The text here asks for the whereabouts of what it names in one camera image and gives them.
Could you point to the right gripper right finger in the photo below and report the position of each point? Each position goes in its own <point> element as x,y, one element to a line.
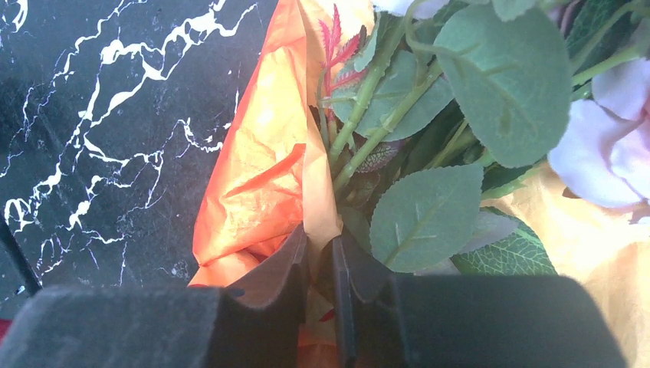
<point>388,319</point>

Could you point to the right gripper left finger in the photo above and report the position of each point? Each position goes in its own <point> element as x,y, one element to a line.
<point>253,322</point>

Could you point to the orange wrapping paper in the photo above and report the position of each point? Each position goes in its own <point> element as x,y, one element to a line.
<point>273,175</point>

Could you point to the pink flower bunch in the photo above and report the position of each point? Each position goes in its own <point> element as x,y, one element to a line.
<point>444,105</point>

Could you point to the dark red ribbon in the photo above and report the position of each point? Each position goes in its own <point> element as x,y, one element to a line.
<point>4,327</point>

